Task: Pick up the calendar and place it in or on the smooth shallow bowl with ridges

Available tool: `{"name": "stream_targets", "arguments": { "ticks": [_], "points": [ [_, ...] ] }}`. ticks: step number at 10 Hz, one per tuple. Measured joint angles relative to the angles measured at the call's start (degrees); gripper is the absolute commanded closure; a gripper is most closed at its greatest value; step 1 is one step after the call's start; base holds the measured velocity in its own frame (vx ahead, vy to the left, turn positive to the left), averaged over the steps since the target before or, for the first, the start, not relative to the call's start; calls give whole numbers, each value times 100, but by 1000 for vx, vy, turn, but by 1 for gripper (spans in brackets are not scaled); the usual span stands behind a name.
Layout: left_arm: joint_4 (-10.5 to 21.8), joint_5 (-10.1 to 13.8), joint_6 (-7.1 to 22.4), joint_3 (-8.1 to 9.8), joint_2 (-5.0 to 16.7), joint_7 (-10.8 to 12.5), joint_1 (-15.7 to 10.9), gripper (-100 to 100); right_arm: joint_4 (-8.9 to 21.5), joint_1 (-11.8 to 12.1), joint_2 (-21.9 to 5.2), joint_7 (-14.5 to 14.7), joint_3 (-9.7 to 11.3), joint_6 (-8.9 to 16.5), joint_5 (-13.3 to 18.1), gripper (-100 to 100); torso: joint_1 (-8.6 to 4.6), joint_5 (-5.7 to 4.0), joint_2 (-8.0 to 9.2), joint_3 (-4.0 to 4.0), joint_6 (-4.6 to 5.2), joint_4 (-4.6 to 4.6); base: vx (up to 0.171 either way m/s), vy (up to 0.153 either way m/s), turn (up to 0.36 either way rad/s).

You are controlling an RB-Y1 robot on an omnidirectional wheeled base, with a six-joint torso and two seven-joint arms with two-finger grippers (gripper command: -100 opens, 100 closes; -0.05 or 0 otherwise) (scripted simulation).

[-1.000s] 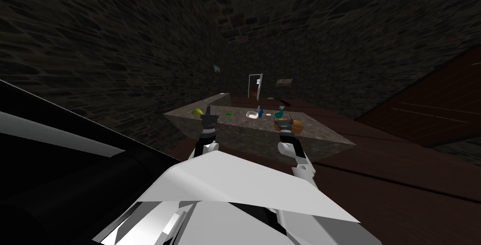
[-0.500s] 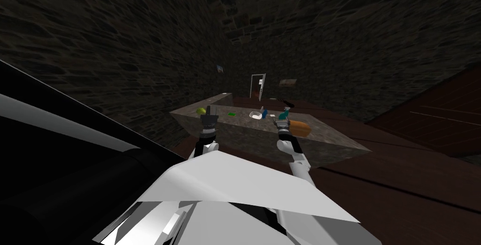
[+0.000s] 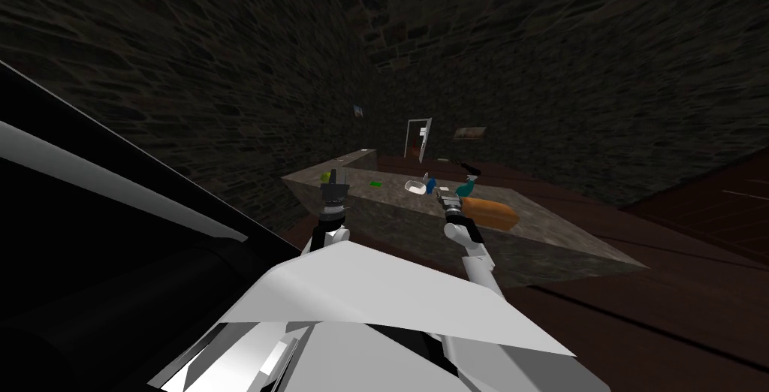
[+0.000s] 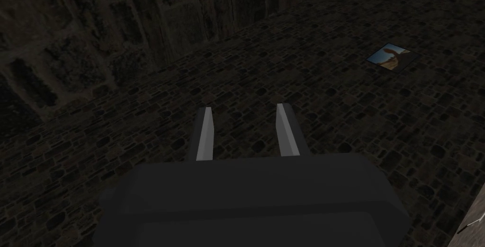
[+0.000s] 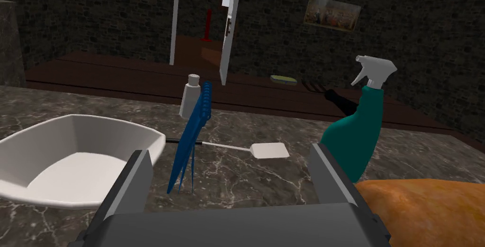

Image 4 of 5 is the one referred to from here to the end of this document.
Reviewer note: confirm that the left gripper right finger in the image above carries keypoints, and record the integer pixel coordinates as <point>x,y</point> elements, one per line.
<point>290,135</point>

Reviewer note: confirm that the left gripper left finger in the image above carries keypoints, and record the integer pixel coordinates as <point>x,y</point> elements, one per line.
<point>204,137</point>

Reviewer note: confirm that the framed wall picture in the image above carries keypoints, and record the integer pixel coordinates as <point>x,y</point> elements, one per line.
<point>392,57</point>

